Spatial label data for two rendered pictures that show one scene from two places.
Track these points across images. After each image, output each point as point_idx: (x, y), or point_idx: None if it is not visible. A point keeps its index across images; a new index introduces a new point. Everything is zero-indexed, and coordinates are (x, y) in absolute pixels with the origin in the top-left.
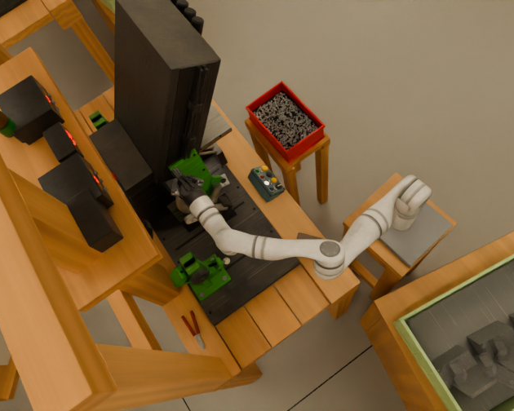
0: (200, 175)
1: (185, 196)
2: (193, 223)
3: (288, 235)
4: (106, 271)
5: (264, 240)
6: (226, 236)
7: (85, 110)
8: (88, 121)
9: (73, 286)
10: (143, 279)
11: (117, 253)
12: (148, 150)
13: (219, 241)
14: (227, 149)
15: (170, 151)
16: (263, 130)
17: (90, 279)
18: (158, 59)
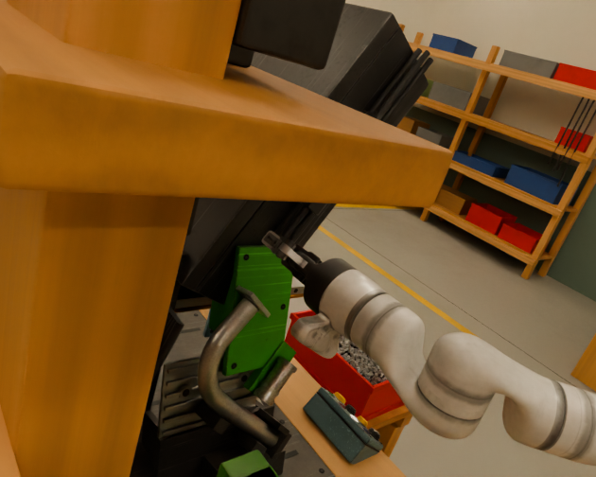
0: (271, 317)
1: (317, 264)
2: (181, 463)
3: None
4: (237, 94)
5: (579, 388)
6: (481, 342)
7: None
8: None
9: (23, 41)
10: (116, 458)
11: (285, 97)
12: (203, 205)
13: (466, 347)
14: None
15: (266, 206)
16: (316, 358)
17: (145, 71)
18: (356, 12)
